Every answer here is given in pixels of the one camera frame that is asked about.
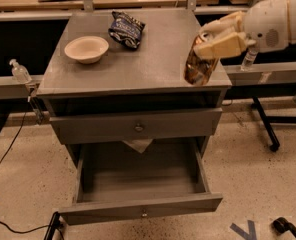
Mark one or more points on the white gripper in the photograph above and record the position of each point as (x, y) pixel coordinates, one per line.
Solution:
(267, 24)

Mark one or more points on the grey open middle drawer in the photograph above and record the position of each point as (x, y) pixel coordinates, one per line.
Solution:
(114, 182)

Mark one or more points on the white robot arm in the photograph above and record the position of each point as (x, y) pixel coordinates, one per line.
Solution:
(291, 12)

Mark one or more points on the clear water bottle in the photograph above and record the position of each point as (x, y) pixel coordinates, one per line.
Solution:
(249, 58)

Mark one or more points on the black table leg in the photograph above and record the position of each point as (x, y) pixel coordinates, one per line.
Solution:
(275, 142)

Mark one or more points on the clear sanitizer pump bottle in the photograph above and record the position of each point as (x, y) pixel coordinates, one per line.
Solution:
(20, 73)

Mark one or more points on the black caster wheel base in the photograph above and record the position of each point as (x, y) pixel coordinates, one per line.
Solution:
(282, 225)

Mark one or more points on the white paper napkin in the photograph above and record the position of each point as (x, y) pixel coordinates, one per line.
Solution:
(139, 145)

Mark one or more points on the grey drawer cabinet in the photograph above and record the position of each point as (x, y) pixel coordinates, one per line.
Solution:
(150, 78)

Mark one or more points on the grey top drawer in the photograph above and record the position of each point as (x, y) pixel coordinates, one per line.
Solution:
(100, 128)

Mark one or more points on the blue chip bag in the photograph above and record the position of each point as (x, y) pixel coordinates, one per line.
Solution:
(126, 30)

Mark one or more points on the white paper bowl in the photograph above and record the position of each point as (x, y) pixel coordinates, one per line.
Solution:
(87, 49)

